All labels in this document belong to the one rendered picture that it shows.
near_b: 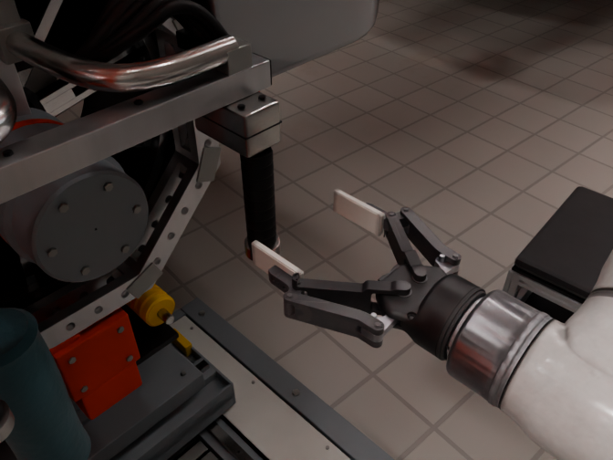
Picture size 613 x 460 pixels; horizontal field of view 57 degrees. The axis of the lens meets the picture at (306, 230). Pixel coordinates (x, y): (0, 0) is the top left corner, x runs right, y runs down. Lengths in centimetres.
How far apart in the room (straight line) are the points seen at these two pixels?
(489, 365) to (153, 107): 36
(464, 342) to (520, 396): 6
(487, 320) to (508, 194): 172
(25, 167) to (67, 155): 3
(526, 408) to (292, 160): 187
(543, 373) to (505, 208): 167
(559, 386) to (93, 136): 42
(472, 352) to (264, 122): 30
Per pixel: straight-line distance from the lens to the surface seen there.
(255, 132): 59
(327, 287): 54
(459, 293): 51
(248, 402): 137
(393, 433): 143
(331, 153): 230
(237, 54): 58
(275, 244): 69
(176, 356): 129
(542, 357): 48
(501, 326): 49
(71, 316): 87
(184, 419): 126
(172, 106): 55
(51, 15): 81
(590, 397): 47
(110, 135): 53
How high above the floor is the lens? 122
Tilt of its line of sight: 40 degrees down
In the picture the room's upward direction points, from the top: straight up
